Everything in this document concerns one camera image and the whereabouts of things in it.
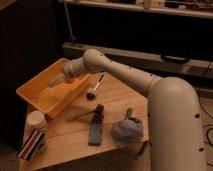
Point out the blue crumpled cloth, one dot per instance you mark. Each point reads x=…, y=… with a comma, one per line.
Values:
x=127, y=131

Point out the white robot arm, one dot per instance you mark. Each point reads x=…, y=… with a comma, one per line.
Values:
x=175, y=126

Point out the yellow plastic bin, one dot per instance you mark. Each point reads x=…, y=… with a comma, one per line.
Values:
x=52, y=101

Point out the striped box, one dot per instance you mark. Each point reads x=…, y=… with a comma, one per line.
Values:
x=31, y=145

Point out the metal fork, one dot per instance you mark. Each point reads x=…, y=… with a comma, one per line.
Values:
x=70, y=119

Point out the orange ball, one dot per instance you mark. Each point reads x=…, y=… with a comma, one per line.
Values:
x=69, y=80

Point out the dark brown scrubber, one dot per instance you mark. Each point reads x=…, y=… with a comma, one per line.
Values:
x=98, y=117

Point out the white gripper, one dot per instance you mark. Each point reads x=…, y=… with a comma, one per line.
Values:
x=71, y=69

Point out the green handled object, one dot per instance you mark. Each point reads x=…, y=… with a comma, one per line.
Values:
x=128, y=113

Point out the blue sponge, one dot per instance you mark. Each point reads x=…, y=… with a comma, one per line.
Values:
x=95, y=134

